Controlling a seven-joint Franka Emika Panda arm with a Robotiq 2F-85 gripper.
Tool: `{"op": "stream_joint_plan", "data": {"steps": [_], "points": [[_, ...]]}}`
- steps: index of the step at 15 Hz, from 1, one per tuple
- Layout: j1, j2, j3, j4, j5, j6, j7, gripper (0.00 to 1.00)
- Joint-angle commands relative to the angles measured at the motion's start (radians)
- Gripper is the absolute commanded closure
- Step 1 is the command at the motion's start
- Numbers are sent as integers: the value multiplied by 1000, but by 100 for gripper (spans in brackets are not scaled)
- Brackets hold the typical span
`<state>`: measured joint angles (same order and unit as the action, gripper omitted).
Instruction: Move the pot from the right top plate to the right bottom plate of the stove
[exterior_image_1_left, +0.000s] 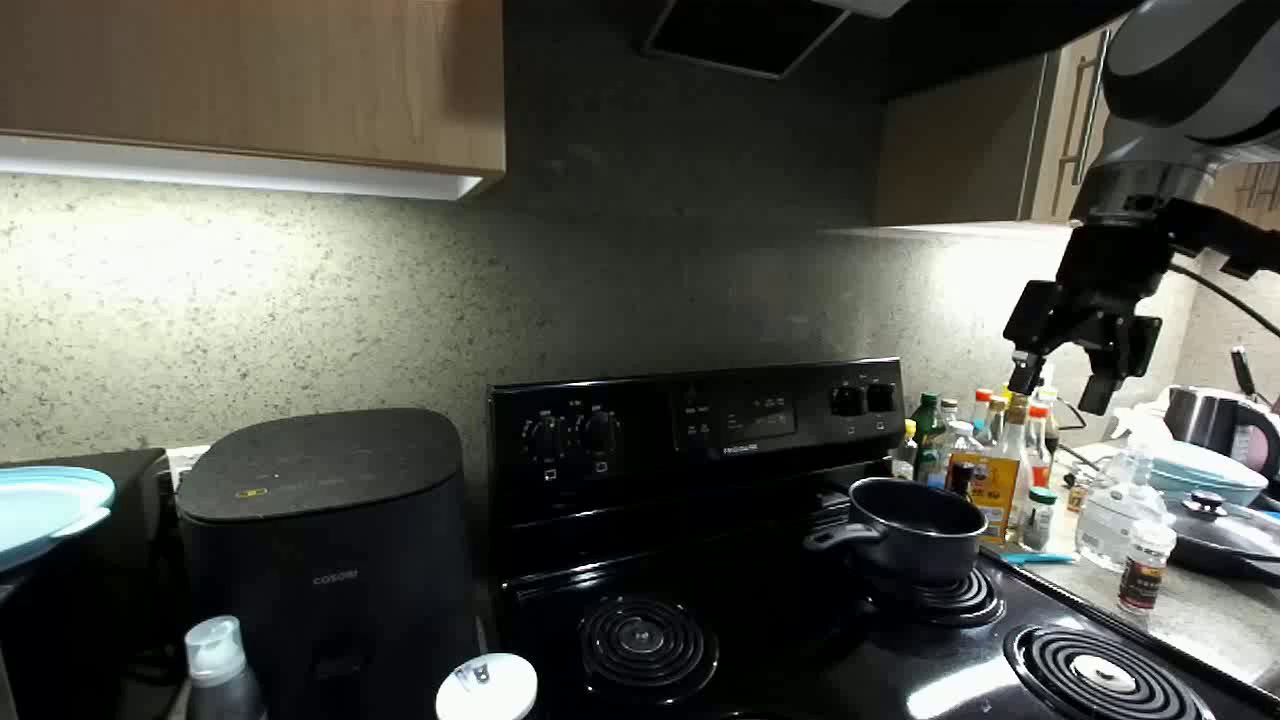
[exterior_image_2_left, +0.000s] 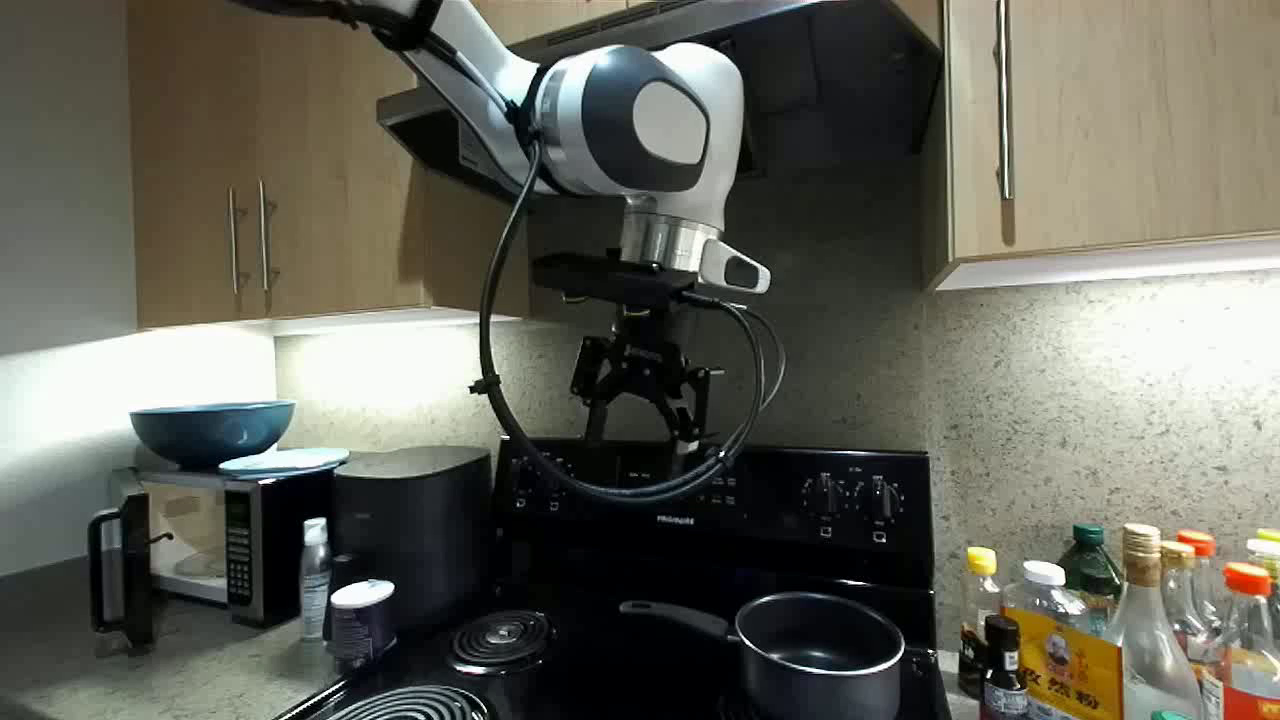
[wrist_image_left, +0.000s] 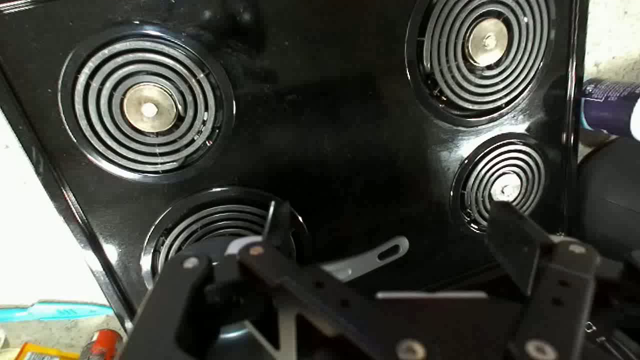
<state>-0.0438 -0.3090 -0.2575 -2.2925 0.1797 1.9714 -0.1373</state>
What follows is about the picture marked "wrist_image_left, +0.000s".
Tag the black air fryer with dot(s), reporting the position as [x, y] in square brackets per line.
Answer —
[611, 201]

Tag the small coil burner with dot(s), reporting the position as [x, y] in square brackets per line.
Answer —
[501, 163]
[201, 222]

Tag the yellow packet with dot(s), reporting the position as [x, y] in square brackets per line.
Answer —
[42, 353]

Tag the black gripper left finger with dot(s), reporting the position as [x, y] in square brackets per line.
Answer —
[201, 292]

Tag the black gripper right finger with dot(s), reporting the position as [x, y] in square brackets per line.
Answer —
[561, 292]

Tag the black electric stove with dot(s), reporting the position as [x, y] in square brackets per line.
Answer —
[332, 132]

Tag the large coil burner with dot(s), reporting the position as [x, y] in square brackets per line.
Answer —
[486, 42]
[151, 106]

